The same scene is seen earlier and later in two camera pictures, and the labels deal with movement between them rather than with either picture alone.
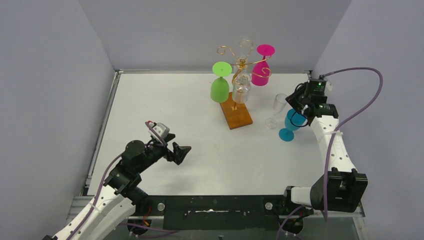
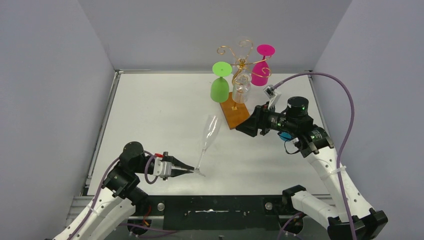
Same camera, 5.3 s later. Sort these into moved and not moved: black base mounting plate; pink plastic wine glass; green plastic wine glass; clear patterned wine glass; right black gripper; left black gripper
Moved: left black gripper; right black gripper
Not moved: green plastic wine glass; clear patterned wine glass; pink plastic wine glass; black base mounting plate
